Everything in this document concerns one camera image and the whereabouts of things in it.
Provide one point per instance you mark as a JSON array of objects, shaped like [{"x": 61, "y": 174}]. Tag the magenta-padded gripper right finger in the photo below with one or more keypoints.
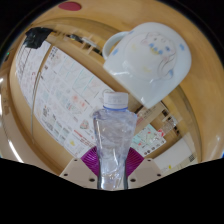
[{"x": 135, "y": 161}]

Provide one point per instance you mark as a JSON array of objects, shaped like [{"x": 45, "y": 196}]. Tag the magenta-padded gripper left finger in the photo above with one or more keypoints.
[{"x": 89, "y": 160}]

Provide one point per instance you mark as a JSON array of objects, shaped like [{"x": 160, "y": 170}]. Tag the clear plastic bottle white cap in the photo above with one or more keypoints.
[{"x": 113, "y": 140}]

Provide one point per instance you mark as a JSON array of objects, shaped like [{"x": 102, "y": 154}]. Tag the white standing air conditioner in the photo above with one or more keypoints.
[{"x": 176, "y": 155}]

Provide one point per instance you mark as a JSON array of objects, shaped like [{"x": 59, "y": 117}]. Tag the white ceramic mug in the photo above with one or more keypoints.
[{"x": 150, "y": 56}]

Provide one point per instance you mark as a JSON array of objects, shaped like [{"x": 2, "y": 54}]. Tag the black bag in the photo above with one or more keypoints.
[{"x": 37, "y": 36}]

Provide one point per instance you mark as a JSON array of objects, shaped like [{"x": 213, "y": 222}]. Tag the flat round red coaster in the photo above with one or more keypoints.
[{"x": 70, "y": 5}]

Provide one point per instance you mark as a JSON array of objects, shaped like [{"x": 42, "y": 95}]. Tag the large wall poster with map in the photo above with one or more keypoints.
[{"x": 66, "y": 100}]

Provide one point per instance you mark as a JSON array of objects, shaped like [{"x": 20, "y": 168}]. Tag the large wall poster with diagrams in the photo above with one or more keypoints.
[{"x": 28, "y": 70}]

